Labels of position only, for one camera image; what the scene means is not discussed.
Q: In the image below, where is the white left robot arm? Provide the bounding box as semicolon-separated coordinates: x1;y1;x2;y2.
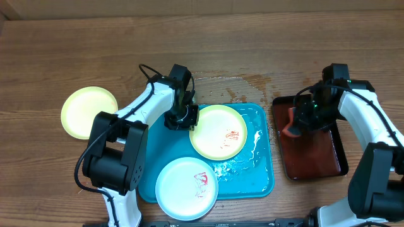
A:
74;74;199;226

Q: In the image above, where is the large yellow plate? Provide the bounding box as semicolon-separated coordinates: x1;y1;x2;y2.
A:
61;86;118;139

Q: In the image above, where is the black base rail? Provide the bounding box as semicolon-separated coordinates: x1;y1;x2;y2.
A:
140;218;318;227

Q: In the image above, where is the dark red water tray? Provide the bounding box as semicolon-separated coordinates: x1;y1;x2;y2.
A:
272;96;349;181

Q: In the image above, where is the teal plastic tray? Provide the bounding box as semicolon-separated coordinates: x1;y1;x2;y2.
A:
138;103;275;203

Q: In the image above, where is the light blue plate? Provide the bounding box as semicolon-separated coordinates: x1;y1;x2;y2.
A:
155;157;218;221

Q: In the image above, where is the small yellow plate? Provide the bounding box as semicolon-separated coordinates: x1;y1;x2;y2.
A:
189;105;247;161

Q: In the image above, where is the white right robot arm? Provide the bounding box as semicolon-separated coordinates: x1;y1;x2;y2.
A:
283;79;403;226

